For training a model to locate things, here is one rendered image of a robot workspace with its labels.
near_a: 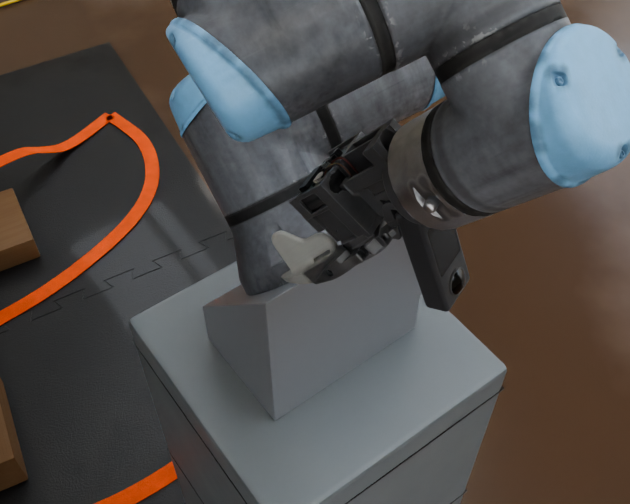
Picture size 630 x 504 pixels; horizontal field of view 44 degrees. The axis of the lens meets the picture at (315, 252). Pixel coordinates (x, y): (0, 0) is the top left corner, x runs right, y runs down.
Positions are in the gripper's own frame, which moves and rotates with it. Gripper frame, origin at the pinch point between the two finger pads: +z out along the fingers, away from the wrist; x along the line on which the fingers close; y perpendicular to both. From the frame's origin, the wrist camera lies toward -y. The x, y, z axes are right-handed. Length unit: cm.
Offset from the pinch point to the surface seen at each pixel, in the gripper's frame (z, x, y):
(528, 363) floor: 86, -74, -93
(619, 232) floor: 85, -133, -102
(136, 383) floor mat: 136, -16, -23
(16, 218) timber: 170, -40, 29
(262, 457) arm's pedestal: 28.9, 10.4, -19.3
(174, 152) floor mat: 169, -92, 9
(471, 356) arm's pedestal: 19.4, -17.6, -34.0
